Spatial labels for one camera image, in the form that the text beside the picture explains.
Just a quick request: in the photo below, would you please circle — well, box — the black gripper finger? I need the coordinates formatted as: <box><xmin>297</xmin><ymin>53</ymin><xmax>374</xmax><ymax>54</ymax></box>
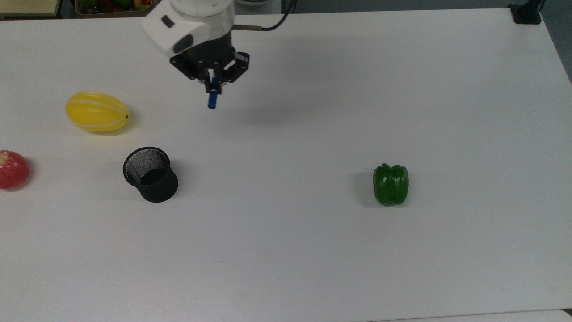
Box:
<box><xmin>169</xmin><ymin>55</ymin><xmax>212</xmax><ymax>94</ymax></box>
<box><xmin>216</xmin><ymin>52</ymin><xmax>250</xmax><ymax>95</ymax></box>

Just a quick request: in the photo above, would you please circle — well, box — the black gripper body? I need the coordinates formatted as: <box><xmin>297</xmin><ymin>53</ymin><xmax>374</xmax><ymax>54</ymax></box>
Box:
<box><xmin>182</xmin><ymin>31</ymin><xmax>236</xmax><ymax>76</ymax></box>

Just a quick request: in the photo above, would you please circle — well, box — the blue and white marker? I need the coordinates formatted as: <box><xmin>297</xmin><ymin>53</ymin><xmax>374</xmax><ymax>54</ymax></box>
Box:
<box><xmin>207</xmin><ymin>77</ymin><xmax>219</xmax><ymax>110</ymax></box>

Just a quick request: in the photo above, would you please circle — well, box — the box of toy fruit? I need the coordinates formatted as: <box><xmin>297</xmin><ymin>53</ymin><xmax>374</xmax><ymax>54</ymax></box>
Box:
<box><xmin>74</xmin><ymin>0</ymin><xmax>156</xmax><ymax>18</ymax></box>

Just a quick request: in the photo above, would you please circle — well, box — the yellow striped melon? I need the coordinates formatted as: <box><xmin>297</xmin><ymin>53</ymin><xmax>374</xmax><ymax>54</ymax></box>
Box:
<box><xmin>66</xmin><ymin>91</ymin><xmax>130</xmax><ymax>133</ymax></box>

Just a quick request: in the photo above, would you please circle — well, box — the black mesh pen cup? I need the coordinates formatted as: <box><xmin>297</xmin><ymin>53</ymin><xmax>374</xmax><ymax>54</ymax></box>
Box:
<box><xmin>123</xmin><ymin>146</ymin><xmax>179</xmax><ymax>203</ymax></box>

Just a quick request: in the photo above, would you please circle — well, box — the tan side table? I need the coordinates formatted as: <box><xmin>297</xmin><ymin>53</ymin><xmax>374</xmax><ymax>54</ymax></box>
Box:
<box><xmin>0</xmin><ymin>0</ymin><xmax>62</xmax><ymax>18</ymax></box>

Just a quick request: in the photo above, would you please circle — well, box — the green bell pepper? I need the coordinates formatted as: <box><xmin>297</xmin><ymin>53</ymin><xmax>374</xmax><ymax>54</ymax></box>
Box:
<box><xmin>373</xmin><ymin>163</ymin><xmax>410</xmax><ymax>207</ymax></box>

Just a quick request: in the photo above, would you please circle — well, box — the red apple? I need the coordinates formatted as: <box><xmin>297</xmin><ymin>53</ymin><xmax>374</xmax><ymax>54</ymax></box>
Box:
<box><xmin>0</xmin><ymin>150</ymin><xmax>31</xmax><ymax>191</ymax></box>

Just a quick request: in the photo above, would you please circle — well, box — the black table clamp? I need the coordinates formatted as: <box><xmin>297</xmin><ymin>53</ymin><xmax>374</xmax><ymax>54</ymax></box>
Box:
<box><xmin>508</xmin><ymin>0</ymin><xmax>545</xmax><ymax>25</ymax></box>

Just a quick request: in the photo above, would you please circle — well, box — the dark robot cable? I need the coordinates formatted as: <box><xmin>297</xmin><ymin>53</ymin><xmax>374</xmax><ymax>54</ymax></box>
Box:
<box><xmin>232</xmin><ymin>0</ymin><xmax>299</xmax><ymax>32</ymax></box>

